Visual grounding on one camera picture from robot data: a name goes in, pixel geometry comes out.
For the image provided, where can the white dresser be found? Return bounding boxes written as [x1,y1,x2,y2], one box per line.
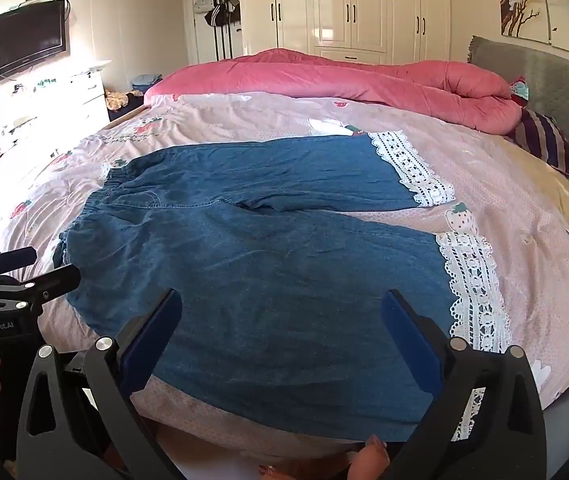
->
[0,59,113,191]

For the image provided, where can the cream wardrobe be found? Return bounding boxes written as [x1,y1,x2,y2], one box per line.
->
[238,0,452,66]

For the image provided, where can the teal and red cloth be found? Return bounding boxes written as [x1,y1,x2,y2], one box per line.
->
[509,76,530,109]

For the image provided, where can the pink duvet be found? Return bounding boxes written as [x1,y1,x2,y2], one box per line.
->
[143,47,524,136]

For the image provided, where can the white door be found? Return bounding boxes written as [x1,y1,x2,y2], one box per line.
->
[182,0,243,66]

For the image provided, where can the striped pillow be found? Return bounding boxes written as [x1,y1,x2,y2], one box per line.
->
[504,109,569,178]

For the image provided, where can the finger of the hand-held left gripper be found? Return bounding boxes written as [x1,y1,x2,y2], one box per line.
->
[0,264,82,315]
[0,247,38,282]

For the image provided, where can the folded blue clothes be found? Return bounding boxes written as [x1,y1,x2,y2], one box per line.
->
[131,74,164,96]

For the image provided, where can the grey quilted headboard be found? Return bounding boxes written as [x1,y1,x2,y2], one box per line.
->
[467,35,569,181]

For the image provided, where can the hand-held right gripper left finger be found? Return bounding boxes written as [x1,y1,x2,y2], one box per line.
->
[16,287,200,480]

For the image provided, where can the wooden bed frame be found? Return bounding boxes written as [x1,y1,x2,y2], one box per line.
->
[107,105,146,129]

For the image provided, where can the pink printed bed sheet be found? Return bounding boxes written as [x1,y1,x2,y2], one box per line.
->
[0,91,569,461]

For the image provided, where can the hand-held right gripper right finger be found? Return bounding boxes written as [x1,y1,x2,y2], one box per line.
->
[381,288,550,480]

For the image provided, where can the black striped hanging bag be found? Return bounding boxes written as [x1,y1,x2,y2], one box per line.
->
[204,0,230,29]

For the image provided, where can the black wall television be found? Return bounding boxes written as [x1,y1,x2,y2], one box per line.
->
[0,0,71,87]

